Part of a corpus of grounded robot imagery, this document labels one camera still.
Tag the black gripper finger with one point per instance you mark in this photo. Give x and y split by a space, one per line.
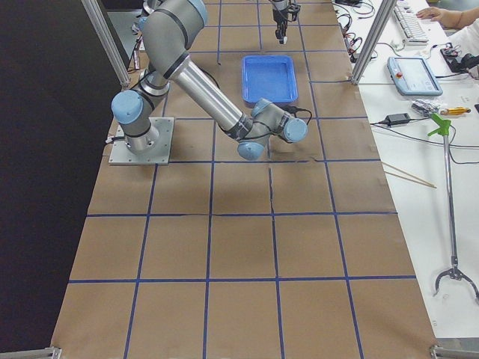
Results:
281 32

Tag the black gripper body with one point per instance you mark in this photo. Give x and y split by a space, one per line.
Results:
278 16

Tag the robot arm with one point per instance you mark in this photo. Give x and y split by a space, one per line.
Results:
284 12
168 32

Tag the blue plastic tray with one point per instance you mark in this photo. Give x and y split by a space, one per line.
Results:
271 77

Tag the person hand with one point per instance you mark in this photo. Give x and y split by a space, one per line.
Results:
436 14

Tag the white keyboard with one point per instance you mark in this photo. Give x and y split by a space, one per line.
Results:
410 28

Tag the teach pendant tablet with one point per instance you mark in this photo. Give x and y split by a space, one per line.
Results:
413 77

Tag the black power adapter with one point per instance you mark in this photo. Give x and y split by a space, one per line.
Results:
397 119

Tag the yellow brass tool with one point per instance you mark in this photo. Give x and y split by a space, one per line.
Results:
456 111

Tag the wooden chopstick pair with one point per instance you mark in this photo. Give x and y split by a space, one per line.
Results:
404 175

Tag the brown paper table cover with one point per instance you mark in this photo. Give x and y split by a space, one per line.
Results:
297 255

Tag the aluminium frame post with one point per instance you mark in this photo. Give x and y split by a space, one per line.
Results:
378 25

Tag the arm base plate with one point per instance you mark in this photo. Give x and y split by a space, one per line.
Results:
152 148

